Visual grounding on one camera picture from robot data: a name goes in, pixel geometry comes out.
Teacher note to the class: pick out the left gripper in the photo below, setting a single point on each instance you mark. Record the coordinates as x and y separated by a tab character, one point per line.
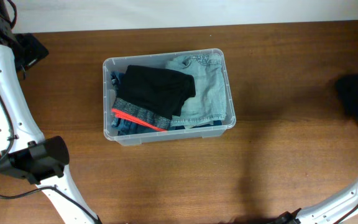
33	51

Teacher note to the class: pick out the blue denim jeans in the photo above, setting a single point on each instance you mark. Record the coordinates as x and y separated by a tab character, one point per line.
129	118

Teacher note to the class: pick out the black shorts red waistband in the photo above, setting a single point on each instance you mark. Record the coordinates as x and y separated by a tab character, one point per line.
160	90

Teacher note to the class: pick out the dark teal shirt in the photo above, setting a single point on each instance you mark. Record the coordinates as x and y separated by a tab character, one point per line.
211	123

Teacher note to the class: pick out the light grey jeans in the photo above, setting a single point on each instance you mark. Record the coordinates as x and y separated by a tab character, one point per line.
209	104

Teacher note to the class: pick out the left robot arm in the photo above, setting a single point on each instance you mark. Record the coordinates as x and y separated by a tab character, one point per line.
25	152

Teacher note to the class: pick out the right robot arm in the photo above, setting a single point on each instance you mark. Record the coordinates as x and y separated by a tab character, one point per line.
335	209

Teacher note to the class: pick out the clear plastic storage bin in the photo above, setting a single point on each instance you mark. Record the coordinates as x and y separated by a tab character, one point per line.
120	64

